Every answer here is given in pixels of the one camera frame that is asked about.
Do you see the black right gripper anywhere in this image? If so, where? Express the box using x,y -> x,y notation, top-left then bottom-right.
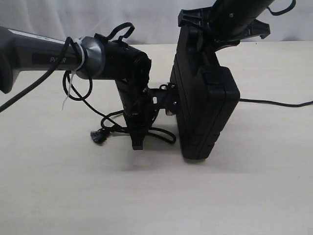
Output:
178,0 -> 271,73

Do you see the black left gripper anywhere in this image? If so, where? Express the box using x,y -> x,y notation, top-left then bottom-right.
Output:
94,33 -> 180,150

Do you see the black rope with loop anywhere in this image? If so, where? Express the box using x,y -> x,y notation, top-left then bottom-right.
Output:
89,97 -> 313,145

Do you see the black plastic carrying case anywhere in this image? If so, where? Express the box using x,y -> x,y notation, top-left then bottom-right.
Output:
170,26 -> 240,161

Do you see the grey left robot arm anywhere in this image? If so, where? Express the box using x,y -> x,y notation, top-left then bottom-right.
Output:
0,23 -> 180,150

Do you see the white backdrop curtain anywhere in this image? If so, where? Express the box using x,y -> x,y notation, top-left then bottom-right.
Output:
0,0 -> 313,44

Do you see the white zip tie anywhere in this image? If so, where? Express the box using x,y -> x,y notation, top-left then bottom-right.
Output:
62,38 -> 85,110

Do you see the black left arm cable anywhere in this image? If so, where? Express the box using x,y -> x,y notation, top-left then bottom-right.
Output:
0,22 -> 135,128

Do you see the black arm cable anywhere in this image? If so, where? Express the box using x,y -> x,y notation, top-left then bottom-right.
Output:
0,22 -> 135,128
266,0 -> 297,17

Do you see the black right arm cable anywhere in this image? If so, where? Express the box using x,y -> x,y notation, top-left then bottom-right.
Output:
266,0 -> 297,17

